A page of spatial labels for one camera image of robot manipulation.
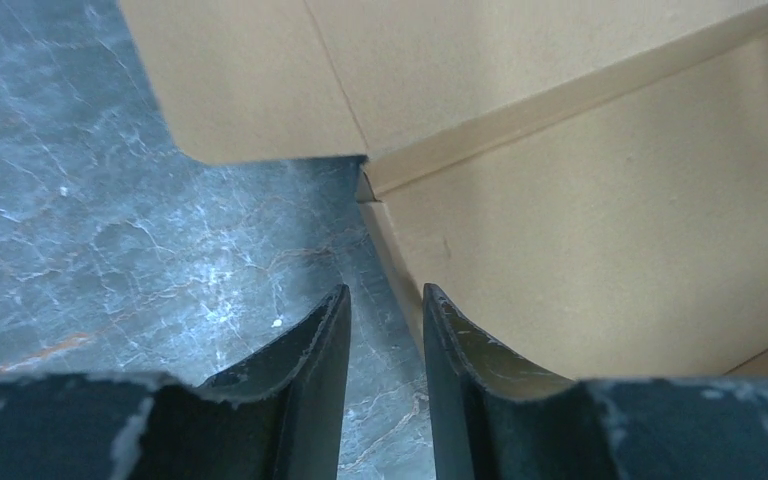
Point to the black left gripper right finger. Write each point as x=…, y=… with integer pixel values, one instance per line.
x=496, y=415

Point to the cardboard box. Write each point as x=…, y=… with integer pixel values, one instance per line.
x=587, y=180

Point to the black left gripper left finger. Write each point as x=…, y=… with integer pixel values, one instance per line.
x=276, y=414

